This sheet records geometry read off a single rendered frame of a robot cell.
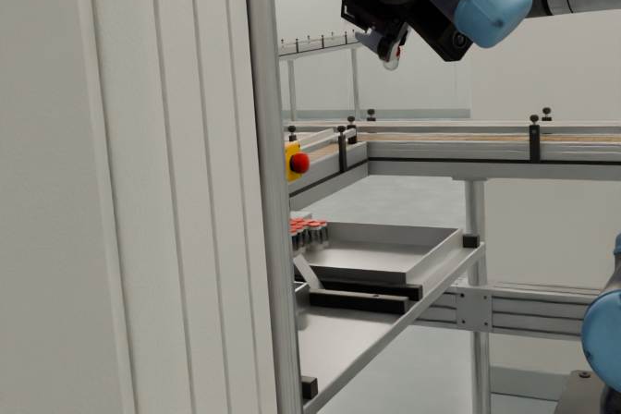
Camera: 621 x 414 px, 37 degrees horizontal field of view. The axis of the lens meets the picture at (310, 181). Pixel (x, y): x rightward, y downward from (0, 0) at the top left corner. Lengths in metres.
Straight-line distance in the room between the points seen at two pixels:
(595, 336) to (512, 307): 1.49
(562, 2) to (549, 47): 1.82
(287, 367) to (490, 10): 0.43
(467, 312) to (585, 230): 0.63
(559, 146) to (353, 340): 1.21
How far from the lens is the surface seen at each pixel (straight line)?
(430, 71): 9.94
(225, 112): 0.56
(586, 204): 2.95
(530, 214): 2.99
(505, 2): 0.97
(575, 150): 2.29
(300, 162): 1.78
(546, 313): 2.43
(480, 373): 2.56
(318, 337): 1.21
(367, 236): 1.64
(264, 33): 0.66
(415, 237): 1.60
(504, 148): 2.33
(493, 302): 2.46
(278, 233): 0.68
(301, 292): 1.30
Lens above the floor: 1.30
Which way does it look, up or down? 11 degrees down
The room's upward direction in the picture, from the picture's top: 4 degrees counter-clockwise
